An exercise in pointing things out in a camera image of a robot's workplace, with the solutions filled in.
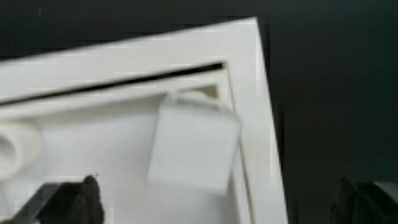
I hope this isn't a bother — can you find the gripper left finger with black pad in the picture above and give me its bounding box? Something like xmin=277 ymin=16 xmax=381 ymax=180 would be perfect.
xmin=7 ymin=176 xmax=105 ymax=224

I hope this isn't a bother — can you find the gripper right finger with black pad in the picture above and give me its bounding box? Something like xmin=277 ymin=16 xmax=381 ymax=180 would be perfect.
xmin=331 ymin=178 xmax=398 ymax=224

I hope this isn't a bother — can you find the white table leg with tag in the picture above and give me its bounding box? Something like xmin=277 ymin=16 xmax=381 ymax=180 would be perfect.
xmin=148 ymin=92 xmax=242 ymax=193

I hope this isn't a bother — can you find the white square table top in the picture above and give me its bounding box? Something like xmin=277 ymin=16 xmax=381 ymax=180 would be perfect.
xmin=0 ymin=18 xmax=288 ymax=224

